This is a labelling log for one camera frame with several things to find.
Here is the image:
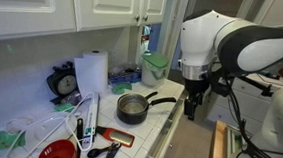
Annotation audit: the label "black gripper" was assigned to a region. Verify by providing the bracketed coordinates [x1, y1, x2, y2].
[182, 78, 208, 122]

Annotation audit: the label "silver pot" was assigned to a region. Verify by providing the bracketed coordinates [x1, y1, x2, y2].
[117, 88, 160, 117]

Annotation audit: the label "black pot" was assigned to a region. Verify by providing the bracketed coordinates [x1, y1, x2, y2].
[115, 90, 178, 129]

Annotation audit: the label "white open drawer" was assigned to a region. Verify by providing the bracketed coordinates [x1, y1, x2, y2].
[141, 87, 190, 158]

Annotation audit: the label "wooden board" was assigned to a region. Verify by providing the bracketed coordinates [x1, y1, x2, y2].
[208, 119, 231, 158]

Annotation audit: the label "white lower drawer cabinet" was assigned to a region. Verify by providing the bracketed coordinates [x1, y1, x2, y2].
[207, 73, 277, 136]

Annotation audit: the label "plastic container with green lid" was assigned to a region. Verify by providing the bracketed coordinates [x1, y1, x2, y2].
[139, 50, 170, 89]

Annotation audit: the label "black mounting rod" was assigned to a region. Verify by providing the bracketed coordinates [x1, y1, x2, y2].
[236, 75, 276, 98]

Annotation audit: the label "blue box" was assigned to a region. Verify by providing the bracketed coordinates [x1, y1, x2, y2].
[107, 68, 142, 88]

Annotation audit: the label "green silicone pad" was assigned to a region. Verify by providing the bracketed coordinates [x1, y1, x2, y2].
[110, 81, 133, 96]

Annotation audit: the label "black measuring spoons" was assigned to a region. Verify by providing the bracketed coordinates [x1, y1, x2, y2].
[86, 139, 123, 158]

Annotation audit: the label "long white packaged box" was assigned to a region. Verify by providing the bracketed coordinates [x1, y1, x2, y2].
[82, 92, 101, 144]

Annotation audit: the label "white paper towel roll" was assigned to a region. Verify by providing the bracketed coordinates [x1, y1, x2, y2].
[71, 48, 111, 100]

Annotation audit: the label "green sponge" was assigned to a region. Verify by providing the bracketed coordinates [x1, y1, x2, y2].
[53, 102, 76, 114]

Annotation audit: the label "black kitchen scale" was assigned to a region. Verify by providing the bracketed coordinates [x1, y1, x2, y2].
[45, 59, 83, 107]

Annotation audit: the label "red measuring cup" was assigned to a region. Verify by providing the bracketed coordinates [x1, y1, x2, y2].
[38, 137, 79, 158]

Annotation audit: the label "wide white upper cabinet door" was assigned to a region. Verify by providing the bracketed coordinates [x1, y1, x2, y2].
[0, 0, 80, 48]

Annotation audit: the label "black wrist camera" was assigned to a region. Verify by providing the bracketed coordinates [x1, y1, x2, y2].
[209, 73, 232, 98]

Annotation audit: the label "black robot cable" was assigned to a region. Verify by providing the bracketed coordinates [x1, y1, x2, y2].
[220, 76, 283, 158]

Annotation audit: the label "white wire rack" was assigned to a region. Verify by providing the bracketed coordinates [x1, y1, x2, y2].
[0, 84, 99, 158]

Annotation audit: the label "black handled utensil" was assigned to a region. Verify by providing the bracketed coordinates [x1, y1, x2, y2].
[74, 118, 86, 158]

